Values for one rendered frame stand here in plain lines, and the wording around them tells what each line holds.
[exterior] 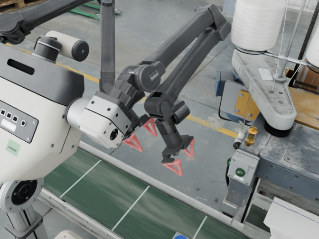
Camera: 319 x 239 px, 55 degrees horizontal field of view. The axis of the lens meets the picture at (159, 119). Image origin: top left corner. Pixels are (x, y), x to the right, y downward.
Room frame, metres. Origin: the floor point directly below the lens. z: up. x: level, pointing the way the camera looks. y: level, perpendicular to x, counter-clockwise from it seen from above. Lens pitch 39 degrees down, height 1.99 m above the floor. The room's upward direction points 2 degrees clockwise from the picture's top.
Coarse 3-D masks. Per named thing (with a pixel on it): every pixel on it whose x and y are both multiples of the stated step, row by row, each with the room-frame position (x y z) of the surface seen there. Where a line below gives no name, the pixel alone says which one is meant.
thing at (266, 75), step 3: (258, 69) 1.05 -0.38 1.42; (261, 69) 1.05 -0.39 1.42; (264, 69) 1.06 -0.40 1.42; (267, 69) 1.06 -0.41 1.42; (261, 72) 1.03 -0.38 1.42; (264, 72) 1.03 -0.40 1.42; (267, 72) 1.03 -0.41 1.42; (261, 75) 1.01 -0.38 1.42; (264, 75) 1.01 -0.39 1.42; (267, 75) 1.01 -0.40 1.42; (270, 75) 1.01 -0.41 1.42; (264, 78) 0.99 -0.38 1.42; (267, 78) 0.99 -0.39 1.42; (270, 78) 0.99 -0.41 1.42
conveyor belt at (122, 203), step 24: (72, 168) 1.42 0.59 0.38; (96, 168) 1.43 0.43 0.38; (72, 192) 1.22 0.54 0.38; (96, 192) 1.23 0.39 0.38; (120, 192) 1.24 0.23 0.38; (144, 192) 1.25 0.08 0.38; (96, 216) 1.05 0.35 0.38; (120, 216) 1.06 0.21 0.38; (144, 216) 1.07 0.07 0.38; (168, 216) 1.07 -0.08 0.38; (192, 216) 1.08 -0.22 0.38
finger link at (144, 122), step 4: (140, 120) 0.86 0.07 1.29; (144, 120) 0.87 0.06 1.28; (148, 120) 0.90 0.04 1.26; (152, 120) 0.90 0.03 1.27; (140, 124) 0.86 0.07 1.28; (144, 124) 0.91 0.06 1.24; (152, 124) 0.89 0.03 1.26; (148, 128) 0.90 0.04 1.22; (152, 128) 0.89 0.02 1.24; (152, 132) 0.89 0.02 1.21; (156, 132) 0.88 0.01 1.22; (156, 136) 0.88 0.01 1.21
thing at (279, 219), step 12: (276, 204) 0.76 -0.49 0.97; (288, 204) 0.74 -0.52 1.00; (276, 216) 0.75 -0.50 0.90; (288, 216) 0.73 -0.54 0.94; (300, 216) 0.71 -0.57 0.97; (312, 216) 0.69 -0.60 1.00; (276, 228) 0.74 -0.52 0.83; (288, 228) 0.72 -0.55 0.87; (300, 228) 0.70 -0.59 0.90; (312, 228) 0.68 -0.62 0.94
